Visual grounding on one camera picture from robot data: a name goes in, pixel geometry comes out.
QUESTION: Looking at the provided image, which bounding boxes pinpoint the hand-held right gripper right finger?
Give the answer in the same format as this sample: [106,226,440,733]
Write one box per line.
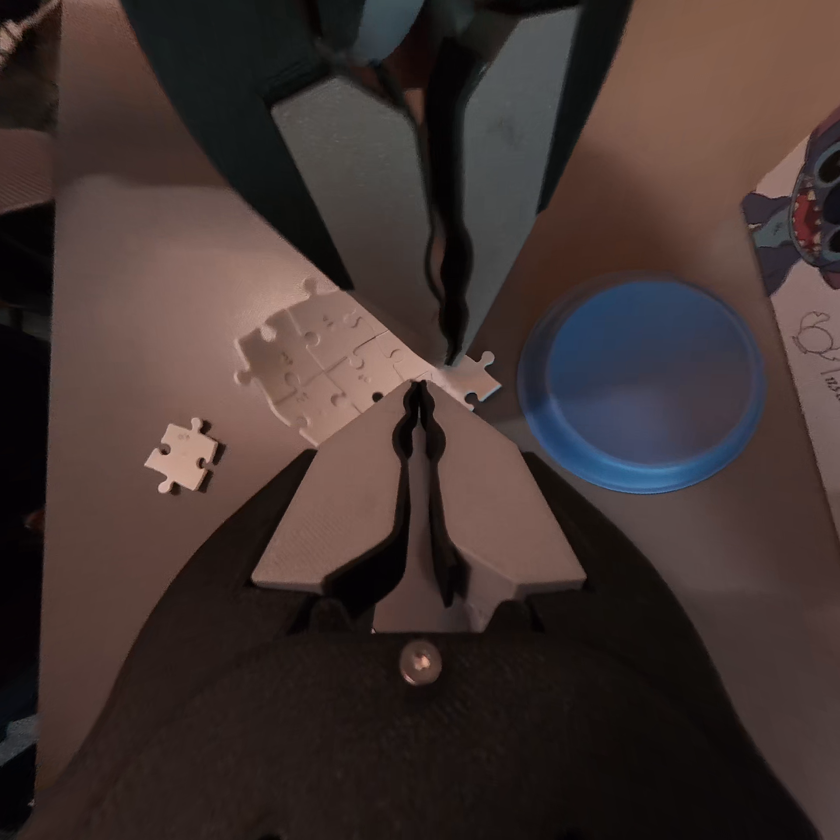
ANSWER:
[419,384,587,608]

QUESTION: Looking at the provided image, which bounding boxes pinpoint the assembled white puzzle pieces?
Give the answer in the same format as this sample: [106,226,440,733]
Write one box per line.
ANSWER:
[233,277,504,450]

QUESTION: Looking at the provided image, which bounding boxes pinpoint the cartoon print puzzle box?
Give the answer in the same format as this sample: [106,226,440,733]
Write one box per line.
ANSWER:
[742,105,840,519]

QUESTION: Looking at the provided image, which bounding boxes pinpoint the white puzzle piece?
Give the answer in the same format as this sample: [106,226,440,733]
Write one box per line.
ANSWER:
[144,418,221,494]

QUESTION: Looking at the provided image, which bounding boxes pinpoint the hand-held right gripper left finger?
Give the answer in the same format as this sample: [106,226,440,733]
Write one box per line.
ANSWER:
[251,384,421,618]

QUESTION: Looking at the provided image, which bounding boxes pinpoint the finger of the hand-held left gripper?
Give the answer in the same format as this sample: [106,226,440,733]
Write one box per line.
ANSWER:
[271,75,455,366]
[425,0,583,366]

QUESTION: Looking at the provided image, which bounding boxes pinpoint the blue round plastic stand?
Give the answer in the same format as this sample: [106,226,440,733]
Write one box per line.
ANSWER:
[517,272,767,493]

